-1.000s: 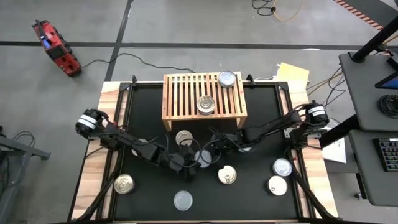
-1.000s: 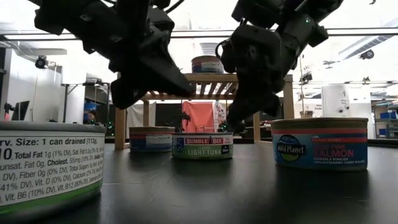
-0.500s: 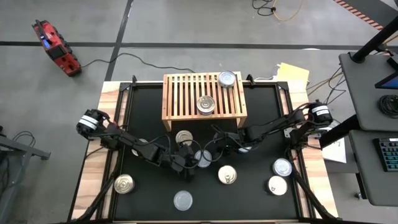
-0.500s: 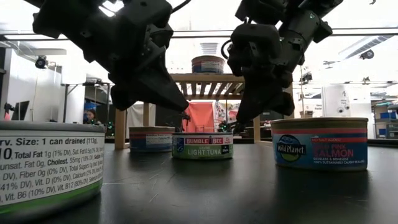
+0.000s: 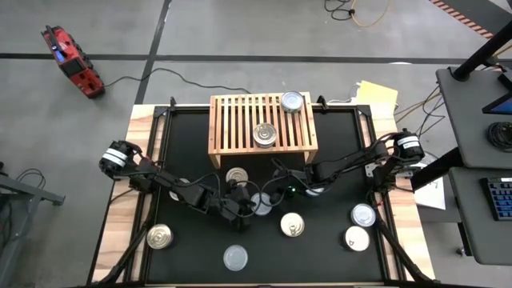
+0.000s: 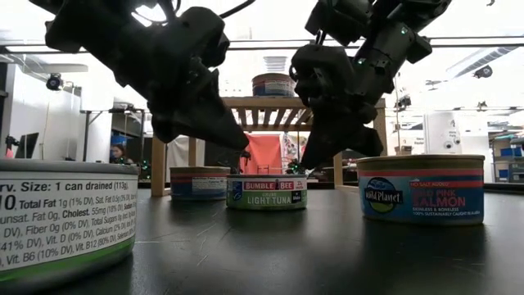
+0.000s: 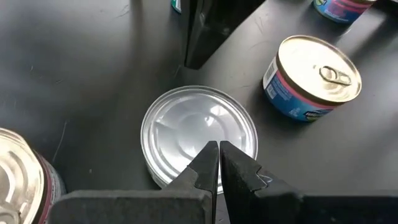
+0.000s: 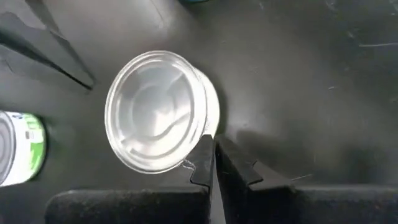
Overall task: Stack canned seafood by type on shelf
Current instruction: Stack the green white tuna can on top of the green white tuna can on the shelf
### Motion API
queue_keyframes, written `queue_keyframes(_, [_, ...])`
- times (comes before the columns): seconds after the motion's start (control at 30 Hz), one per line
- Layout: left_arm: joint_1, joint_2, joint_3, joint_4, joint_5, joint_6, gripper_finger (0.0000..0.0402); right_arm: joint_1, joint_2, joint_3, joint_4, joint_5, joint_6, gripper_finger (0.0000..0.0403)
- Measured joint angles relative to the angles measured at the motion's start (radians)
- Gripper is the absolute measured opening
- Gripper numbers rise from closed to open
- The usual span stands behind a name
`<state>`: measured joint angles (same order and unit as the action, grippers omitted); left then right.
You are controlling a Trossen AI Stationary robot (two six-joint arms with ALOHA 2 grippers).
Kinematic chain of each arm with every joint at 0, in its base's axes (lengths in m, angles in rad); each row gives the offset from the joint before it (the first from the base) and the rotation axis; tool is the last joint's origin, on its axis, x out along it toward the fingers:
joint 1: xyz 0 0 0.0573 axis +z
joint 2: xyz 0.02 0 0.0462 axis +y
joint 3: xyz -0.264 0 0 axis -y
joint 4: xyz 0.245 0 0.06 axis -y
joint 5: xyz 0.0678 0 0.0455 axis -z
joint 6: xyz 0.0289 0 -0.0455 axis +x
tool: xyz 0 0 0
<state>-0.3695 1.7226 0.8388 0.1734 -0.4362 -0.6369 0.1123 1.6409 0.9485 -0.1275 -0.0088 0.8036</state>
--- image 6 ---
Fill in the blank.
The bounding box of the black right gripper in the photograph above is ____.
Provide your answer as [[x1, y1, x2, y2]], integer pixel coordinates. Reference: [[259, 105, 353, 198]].
[[288, 43, 385, 169]]

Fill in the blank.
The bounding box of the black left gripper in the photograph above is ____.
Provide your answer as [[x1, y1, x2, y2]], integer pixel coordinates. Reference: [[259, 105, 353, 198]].
[[117, 43, 251, 152]]

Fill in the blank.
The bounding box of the blue red label seafood can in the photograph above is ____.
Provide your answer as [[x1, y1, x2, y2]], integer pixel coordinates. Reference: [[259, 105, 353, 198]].
[[169, 166, 231, 202], [251, 72, 296, 98]]

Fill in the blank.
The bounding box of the Wild Planet salmon can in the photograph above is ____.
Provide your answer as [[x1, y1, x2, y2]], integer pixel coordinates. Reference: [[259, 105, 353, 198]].
[[356, 154, 486, 226]]

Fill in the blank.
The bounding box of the Bumble Bee tuna can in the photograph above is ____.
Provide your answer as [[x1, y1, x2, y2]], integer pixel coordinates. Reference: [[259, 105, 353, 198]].
[[225, 174, 309, 211], [0, 158, 141, 293]]

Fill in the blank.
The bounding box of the wooden slatted shelf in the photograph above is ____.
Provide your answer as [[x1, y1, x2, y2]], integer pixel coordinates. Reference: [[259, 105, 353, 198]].
[[150, 96, 388, 197]]

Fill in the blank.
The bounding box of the white hanging cloth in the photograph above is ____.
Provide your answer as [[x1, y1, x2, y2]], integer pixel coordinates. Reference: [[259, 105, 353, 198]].
[[165, 134, 206, 169]]

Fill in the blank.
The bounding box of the floral hanging cloth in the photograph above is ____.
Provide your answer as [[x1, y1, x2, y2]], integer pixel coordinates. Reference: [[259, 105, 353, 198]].
[[281, 133, 308, 165]]

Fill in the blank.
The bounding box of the orange hanging cloth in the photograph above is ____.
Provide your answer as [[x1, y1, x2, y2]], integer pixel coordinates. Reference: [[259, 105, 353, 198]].
[[240, 133, 284, 176]]

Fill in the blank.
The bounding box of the person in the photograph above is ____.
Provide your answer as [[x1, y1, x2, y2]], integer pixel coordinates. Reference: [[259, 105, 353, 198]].
[[109, 143, 134, 166]]

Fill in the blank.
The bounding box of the silver can centre left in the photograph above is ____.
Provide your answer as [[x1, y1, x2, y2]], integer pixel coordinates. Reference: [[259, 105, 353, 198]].
[[178, 6, 231, 70]]

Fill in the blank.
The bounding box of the white cabinet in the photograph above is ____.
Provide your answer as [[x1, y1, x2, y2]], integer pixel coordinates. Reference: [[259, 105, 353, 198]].
[[422, 110, 463, 157]]

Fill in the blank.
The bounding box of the black table mat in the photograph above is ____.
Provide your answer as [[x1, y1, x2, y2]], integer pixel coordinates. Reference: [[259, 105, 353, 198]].
[[0, 186, 524, 295]]

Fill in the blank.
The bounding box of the black ceiling spotlight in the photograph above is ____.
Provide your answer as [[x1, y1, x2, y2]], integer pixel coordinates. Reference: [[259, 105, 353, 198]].
[[45, 72, 65, 93], [473, 64, 495, 80]]

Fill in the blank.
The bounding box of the storage rack with bins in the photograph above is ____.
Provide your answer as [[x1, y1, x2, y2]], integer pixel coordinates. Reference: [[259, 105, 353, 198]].
[[488, 133, 524, 184]]

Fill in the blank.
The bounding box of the black computer monitor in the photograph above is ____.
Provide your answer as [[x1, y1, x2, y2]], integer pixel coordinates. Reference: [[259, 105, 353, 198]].
[[14, 131, 41, 161]]

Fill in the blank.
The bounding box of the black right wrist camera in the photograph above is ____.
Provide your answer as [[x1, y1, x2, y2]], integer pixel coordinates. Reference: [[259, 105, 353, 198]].
[[305, 0, 372, 47]]

